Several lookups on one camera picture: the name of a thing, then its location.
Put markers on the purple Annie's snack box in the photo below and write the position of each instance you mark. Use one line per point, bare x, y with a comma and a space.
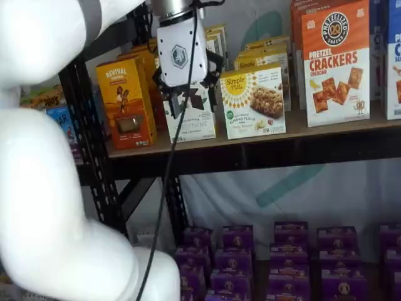
397, 287
340, 260
233, 260
289, 255
192, 255
291, 233
343, 287
288, 282
192, 282
227, 297
230, 282
393, 260
391, 235
238, 236
336, 239
197, 236

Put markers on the blue purple Zbar box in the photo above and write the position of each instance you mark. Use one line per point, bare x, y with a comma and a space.
61, 122

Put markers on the white teal backdrop sheet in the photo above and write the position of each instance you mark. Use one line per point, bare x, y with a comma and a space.
250, 200

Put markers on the blue white pretzel crackers box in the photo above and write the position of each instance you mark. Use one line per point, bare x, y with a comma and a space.
394, 78
377, 62

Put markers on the orange Revival cracker box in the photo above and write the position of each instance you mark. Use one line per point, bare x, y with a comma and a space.
147, 62
125, 103

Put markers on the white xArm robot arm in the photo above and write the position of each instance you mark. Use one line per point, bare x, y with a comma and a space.
37, 188

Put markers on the yellow Bobo's snack box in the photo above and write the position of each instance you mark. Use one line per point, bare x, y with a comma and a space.
47, 98

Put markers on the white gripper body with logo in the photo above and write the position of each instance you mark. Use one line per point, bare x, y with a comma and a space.
183, 53

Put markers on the white box with cookies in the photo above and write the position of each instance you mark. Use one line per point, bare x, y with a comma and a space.
335, 78

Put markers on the white yellow almond bars box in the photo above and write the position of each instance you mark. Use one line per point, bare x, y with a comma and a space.
250, 103
260, 61
263, 51
269, 40

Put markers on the black metal shelf rack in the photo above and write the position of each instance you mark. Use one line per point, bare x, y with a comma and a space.
69, 94
282, 153

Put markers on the wooden shelf board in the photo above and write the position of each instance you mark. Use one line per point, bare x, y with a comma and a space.
250, 142

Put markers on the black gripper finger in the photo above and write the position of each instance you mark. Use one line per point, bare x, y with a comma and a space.
215, 67
175, 100

